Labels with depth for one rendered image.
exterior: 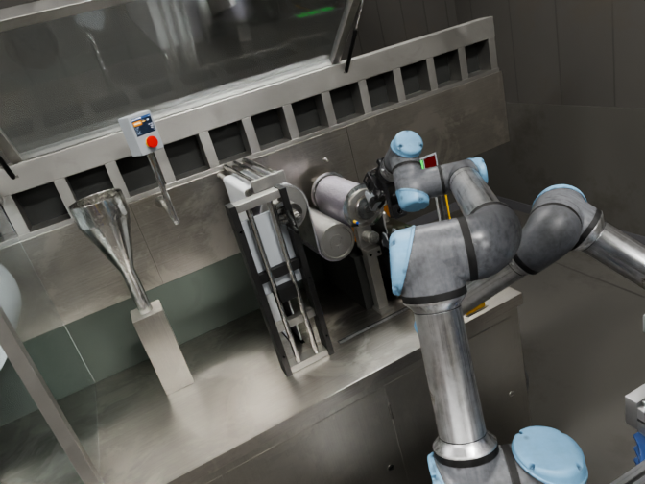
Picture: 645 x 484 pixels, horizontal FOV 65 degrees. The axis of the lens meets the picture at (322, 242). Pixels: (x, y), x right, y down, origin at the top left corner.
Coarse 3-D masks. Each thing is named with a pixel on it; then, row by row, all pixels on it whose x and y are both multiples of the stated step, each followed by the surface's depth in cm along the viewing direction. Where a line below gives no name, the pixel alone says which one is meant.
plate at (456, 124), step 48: (432, 96) 198; (480, 96) 208; (336, 144) 186; (384, 144) 195; (432, 144) 204; (480, 144) 214; (192, 192) 169; (48, 240) 155; (144, 240) 167; (192, 240) 173; (48, 288) 158; (96, 288) 164; (144, 288) 171
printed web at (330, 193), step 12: (324, 180) 177; (336, 180) 172; (252, 192) 155; (300, 192) 151; (324, 192) 172; (336, 192) 165; (324, 204) 173; (336, 204) 164; (336, 216) 168; (300, 228) 166; (312, 228) 156; (312, 240) 160; (288, 312) 165; (300, 336) 164
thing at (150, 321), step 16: (112, 224) 134; (128, 224) 139; (96, 240) 136; (112, 240) 136; (128, 240) 140; (112, 256) 139; (128, 256) 142; (128, 272) 144; (128, 288) 146; (144, 304) 148; (160, 304) 152; (144, 320) 147; (160, 320) 149; (144, 336) 148; (160, 336) 150; (160, 352) 151; (176, 352) 153; (160, 368) 152; (176, 368) 155; (176, 384) 156
